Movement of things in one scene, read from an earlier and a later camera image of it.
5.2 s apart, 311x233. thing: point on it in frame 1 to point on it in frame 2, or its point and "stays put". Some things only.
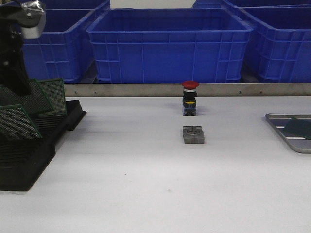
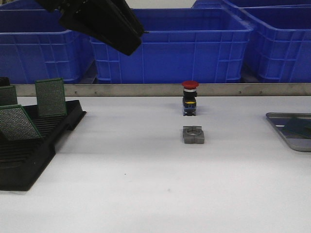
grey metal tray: [295, 128] stays put
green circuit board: [15, 124] stays put
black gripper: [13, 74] to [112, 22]
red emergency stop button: [189, 99] stays put
